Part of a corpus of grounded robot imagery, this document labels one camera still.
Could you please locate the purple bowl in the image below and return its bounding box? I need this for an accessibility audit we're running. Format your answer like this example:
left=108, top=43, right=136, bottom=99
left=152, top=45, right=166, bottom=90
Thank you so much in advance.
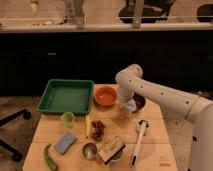
left=133, top=94, right=146, bottom=109

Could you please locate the orange bowl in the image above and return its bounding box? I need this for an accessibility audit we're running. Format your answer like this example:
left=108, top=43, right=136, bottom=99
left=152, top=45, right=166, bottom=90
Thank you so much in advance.
left=94, top=86, right=117, bottom=107

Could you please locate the blue sponge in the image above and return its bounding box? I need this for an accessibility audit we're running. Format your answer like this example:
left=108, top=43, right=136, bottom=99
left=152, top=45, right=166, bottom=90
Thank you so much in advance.
left=55, top=132, right=77, bottom=155

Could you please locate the wooden block brush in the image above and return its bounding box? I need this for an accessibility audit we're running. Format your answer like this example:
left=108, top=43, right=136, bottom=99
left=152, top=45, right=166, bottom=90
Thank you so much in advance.
left=98, top=136, right=125, bottom=165

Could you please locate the brown dried fruit cluster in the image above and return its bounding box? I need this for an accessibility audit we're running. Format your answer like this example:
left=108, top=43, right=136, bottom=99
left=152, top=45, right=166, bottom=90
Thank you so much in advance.
left=90, top=120, right=105, bottom=141

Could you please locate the green plastic tray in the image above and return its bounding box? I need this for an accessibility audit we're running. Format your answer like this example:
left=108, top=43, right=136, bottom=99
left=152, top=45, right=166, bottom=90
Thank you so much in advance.
left=38, top=79, right=94, bottom=116

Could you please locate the light green cup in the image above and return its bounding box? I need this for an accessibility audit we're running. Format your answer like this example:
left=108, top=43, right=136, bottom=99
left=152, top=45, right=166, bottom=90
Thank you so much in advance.
left=60, top=112, right=75, bottom=128

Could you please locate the yellow banana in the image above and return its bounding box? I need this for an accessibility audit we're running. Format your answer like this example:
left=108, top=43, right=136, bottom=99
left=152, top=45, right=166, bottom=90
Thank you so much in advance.
left=85, top=114, right=91, bottom=138

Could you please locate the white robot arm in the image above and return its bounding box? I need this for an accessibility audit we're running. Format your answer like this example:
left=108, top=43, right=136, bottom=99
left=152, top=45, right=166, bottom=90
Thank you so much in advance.
left=115, top=64, right=213, bottom=171

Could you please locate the white towel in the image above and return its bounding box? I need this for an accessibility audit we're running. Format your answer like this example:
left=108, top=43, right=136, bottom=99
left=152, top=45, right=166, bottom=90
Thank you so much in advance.
left=122, top=100, right=137, bottom=114

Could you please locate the small metal cup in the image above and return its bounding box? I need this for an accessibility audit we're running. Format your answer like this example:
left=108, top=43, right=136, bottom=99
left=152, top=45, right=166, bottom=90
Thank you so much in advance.
left=82, top=143, right=97, bottom=160

